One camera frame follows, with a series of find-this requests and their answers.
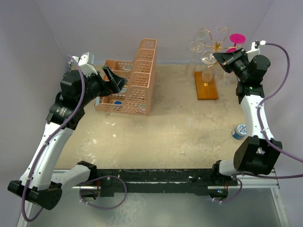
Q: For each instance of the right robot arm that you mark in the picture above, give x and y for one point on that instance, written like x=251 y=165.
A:
x=258 y=153

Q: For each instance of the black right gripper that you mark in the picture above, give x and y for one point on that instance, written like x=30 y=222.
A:
x=224 y=58

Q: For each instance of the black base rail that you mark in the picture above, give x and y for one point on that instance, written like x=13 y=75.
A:
x=194 y=181

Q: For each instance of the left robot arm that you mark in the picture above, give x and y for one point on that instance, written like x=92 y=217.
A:
x=37 y=185

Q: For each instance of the peach plastic file organizer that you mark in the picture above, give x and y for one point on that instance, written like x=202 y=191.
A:
x=136 y=96

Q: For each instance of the clear wine glass back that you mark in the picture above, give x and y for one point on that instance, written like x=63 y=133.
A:
x=196 y=47

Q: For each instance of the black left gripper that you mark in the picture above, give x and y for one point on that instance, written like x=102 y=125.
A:
x=114 y=85

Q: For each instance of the clear wine glass far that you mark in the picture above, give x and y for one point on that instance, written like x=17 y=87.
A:
x=202 y=35

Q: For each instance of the blue round container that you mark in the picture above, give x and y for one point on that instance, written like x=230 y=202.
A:
x=117 y=103

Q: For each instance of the gold wire wine glass rack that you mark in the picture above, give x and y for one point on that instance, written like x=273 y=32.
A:
x=217 y=46

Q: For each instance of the wooden rack base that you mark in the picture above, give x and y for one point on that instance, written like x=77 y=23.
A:
x=205 y=90

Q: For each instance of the blue white small jar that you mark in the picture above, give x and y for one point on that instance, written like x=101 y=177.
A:
x=239 y=132

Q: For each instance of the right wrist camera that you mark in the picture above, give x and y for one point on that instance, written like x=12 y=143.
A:
x=255 y=48

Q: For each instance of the pink wine glass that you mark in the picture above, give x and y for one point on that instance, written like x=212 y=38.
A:
x=237 y=39

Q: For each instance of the clear round wine glass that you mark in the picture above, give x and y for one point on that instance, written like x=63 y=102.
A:
x=225 y=77

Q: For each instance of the clear flute wine glass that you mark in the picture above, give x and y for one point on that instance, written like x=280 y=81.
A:
x=209 y=61

